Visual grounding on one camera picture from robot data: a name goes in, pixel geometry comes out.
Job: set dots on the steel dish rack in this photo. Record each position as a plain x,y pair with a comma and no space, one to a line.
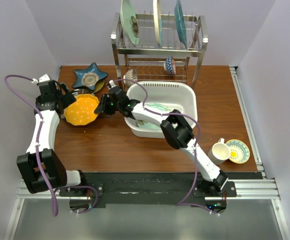
148,59

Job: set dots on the mint floral plate in rack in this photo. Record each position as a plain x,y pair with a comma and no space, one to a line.
129,22

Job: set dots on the blue star shaped dish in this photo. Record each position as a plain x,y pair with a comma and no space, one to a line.
88,77

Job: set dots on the white plastic bin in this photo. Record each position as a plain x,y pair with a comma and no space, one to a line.
161,96

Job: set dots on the brown patterned bowl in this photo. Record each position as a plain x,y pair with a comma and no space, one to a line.
130,77

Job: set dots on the mint floral plate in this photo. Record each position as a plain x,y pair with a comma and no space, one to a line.
156,107
129,22

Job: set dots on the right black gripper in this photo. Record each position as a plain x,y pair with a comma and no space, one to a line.
103,105

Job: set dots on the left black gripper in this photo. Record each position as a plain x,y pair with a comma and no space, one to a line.
67,98

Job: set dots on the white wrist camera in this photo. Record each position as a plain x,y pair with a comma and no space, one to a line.
43,79
111,84

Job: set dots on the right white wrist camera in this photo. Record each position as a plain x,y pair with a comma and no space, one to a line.
111,84

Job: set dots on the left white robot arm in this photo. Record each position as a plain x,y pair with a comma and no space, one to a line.
40,159

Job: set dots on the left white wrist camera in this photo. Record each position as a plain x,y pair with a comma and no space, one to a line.
43,79

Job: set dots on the teal plate in rack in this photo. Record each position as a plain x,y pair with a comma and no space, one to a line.
180,23

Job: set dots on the cream rimmed plate in rack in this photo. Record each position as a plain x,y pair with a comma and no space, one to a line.
157,22

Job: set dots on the black striped rim plate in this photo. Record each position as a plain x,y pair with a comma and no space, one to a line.
75,93

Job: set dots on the blue zigzag bowl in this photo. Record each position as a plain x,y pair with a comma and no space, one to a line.
169,66

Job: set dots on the green leaf pattern plate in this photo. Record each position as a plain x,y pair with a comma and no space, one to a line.
99,85

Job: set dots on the yellow dotted plate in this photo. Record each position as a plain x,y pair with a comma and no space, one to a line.
83,111

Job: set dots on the teal yellow patterned saucer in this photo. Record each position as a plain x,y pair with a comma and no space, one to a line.
239,151

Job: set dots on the white ceramic mug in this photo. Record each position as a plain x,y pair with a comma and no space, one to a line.
219,152

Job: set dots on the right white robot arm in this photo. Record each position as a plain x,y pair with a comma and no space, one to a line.
175,128

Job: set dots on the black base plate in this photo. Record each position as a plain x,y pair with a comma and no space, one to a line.
151,188

